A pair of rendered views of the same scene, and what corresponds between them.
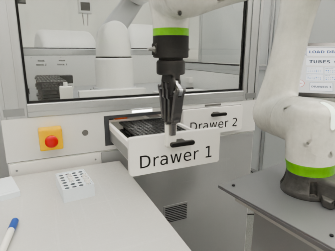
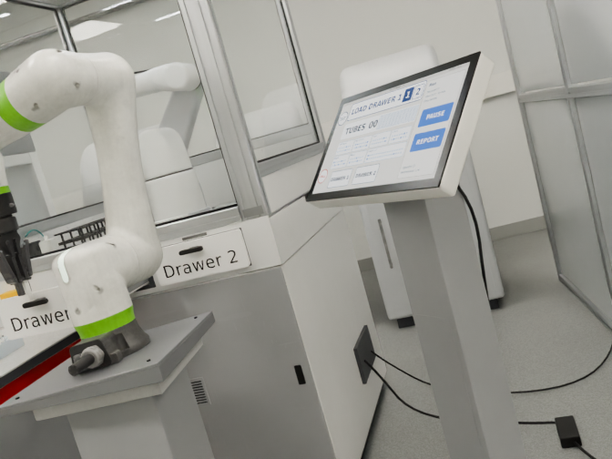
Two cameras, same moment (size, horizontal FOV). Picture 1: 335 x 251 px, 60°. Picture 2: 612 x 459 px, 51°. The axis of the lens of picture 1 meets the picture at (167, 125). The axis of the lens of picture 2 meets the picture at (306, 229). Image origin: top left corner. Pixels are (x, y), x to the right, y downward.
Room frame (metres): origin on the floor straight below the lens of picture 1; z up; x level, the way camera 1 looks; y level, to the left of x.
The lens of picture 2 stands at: (-0.01, -1.65, 1.12)
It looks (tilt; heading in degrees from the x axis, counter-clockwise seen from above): 8 degrees down; 41
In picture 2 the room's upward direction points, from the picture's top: 16 degrees counter-clockwise
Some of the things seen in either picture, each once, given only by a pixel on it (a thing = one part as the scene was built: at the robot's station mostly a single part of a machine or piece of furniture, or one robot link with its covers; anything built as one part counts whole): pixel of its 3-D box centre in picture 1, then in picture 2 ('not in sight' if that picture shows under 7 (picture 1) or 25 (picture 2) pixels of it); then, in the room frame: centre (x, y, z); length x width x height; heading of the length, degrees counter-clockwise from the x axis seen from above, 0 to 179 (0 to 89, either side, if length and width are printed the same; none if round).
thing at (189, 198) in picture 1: (124, 187); (222, 359); (1.53, 0.25, 0.40); 1.03 x 0.95 x 0.80; 114
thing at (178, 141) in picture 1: (180, 142); (37, 301); (0.78, -0.04, 0.91); 0.07 x 0.04 x 0.01; 114
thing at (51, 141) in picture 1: (51, 141); not in sight; (0.89, 0.37, 0.88); 0.04 x 0.03 x 0.04; 114
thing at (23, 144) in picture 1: (120, 106); (185, 242); (1.53, 0.25, 0.87); 1.02 x 0.95 x 0.14; 114
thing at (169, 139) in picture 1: (171, 135); (24, 294); (0.77, -0.01, 0.93); 0.03 x 0.01 x 0.07; 114
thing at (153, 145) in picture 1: (176, 150); (48, 310); (0.81, -0.03, 0.87); 0.29 x 0.02 x 0.11; 114
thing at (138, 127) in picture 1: (151, 134); not in sight; (0.99, 0.06, 0.87); 0.22 x 0.18 x 0.06; 24
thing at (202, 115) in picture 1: (213, 120); (199, 258); (1.20, -0.20, 0.87); 0.29 x 0.02 x 0.11; 114
